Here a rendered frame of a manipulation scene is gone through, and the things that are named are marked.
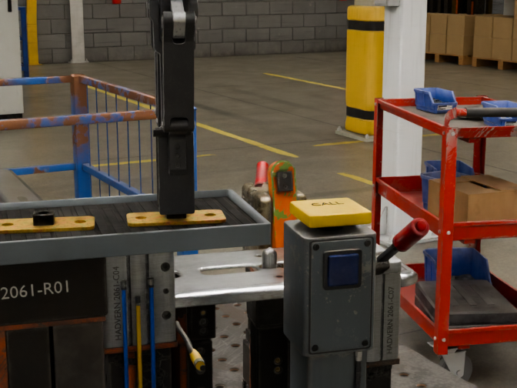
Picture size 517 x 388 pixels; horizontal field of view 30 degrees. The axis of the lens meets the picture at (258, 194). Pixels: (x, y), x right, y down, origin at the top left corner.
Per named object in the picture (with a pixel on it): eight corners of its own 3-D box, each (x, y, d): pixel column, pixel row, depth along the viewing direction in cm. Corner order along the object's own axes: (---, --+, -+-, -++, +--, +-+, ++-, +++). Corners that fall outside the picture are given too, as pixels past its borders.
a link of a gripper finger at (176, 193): (192, 131, 81) (194, 132, 81) (194, 211, 83) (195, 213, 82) (157, 132, 81) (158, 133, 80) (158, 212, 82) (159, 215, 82)
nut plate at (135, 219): (221, 212, 86) (221, 199, 86) (226, 222, 83) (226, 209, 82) (126, 216, 85) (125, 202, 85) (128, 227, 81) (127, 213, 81)
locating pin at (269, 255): (274, 275, 126) (275, 244, 125) (278, 279, 124) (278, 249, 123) (260, 275, 126) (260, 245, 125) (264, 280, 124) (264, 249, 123)
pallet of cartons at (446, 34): (501, 62, 1512) (504, 14, 1496) (462, 65, 1473) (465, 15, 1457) (449, 57, 1613) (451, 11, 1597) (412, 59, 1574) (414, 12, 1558)
